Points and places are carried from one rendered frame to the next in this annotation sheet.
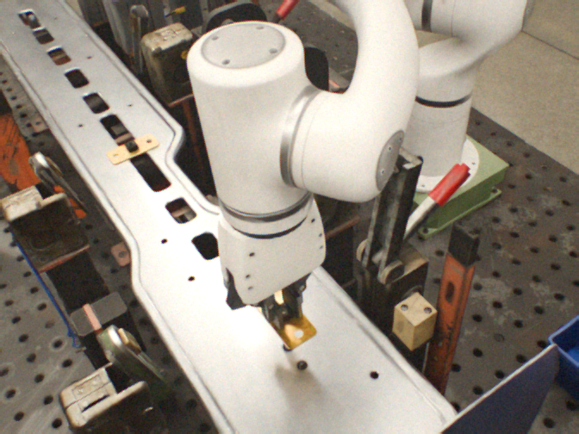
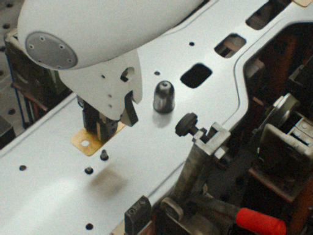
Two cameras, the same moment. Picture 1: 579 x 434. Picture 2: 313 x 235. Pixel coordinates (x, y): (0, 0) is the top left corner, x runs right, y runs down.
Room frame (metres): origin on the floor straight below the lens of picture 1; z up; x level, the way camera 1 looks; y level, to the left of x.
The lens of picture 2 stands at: (0.28, -0.41, 1.71)
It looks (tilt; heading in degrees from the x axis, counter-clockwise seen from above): 54 degrees down; 68
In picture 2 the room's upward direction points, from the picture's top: 3 degrees clockwise
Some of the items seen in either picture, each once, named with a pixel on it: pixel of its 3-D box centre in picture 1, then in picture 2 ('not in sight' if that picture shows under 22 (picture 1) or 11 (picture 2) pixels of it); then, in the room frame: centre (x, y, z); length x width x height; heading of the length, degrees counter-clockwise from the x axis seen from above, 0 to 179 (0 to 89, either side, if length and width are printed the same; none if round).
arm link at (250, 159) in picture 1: (259, 120); not in sight; (0.38, 0.01, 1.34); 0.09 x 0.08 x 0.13; 58
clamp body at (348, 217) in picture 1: (331, 246); (273, 197); (0.63, -0.07, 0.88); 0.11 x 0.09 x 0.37; 119
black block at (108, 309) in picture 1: (127, 370); not in sight; (0.47, 0.26, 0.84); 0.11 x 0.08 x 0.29; 119
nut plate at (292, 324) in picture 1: (283, 313); (101, 126); (0.38, 0.02, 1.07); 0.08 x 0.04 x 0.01; 29
